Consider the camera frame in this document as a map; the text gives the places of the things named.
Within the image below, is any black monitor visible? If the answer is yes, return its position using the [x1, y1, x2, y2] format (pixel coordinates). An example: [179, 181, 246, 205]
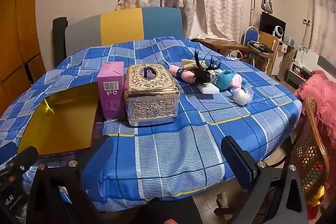
[259, 13, 286, 35]

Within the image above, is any white plastic bag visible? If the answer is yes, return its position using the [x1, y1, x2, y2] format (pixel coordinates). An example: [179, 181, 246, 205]
[232, 88, 254, 105]

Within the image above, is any wooden desk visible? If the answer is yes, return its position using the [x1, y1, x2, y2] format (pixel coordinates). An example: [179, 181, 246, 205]
[192, 38, 248, 52]

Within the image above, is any printed side curtain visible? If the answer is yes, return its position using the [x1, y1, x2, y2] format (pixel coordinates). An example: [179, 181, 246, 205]
[310, 0, 336, 56]

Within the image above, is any dark grey wall panel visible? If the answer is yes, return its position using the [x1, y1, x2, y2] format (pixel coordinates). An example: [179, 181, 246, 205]
[318, 55, 336, 73]

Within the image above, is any pink blanket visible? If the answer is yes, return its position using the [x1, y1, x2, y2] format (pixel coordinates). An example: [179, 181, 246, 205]
[294, 70, 336, 151]

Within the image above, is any wooden wardrobe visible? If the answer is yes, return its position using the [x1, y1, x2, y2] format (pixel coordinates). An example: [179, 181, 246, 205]
[0, 0, 45, 114]

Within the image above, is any wicker chair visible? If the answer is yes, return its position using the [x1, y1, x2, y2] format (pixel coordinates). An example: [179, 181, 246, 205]
[289, 97, 330, 214]

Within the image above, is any black wig with beads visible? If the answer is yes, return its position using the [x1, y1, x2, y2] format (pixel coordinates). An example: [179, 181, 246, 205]
[193, 47, 223, 83]

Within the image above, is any black padded post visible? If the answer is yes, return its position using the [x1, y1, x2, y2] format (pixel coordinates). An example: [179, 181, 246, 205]
[52, 17, 67, 67]

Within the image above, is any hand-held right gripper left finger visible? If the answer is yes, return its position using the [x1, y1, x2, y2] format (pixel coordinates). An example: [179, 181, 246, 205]
[26, 135, 116, 224]

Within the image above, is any beige fabric bow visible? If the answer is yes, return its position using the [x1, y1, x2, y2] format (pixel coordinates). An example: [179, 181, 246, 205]
[182, 58, 208, 71]

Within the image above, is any ornate gold tissue box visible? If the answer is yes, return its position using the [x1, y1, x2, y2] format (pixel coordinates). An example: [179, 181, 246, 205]
[124, 63, 181, 126]

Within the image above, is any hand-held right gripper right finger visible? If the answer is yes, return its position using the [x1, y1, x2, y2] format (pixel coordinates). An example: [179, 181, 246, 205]
[220, 135, 309, 224]

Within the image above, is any grey yellow blue sofa back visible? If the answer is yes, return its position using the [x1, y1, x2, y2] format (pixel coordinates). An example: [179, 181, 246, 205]
[64, 7, 183, 56]

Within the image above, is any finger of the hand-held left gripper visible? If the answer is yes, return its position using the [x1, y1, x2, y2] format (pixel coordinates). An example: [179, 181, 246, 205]
[0, 141, 18, 160]
[8, 147, 39, 172]

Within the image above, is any white round fan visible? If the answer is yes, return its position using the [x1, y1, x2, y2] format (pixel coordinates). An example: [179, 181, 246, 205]
[272, 26, 286, 39]

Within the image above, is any white sponge block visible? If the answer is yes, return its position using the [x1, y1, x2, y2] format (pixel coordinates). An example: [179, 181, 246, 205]
[197, 82, 220, 95]

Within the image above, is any blue plaid tablecloth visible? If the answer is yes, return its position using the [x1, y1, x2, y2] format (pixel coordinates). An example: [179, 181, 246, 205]
[0, 36, 302, 212]

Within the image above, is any blue metal chair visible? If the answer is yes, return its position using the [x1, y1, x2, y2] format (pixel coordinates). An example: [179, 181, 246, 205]
[245, 26, 259, 45]

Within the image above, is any gold metal tray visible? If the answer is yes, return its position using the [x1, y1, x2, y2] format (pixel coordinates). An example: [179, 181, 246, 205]
[17, 81, 99, 155]

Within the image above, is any blue plush toy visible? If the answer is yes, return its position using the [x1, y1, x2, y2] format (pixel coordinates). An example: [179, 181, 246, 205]
[215, 69, 238, 90]

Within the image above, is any purple cardboard box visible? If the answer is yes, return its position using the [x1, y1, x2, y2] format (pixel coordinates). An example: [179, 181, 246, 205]
[97, 61, 125, 119]

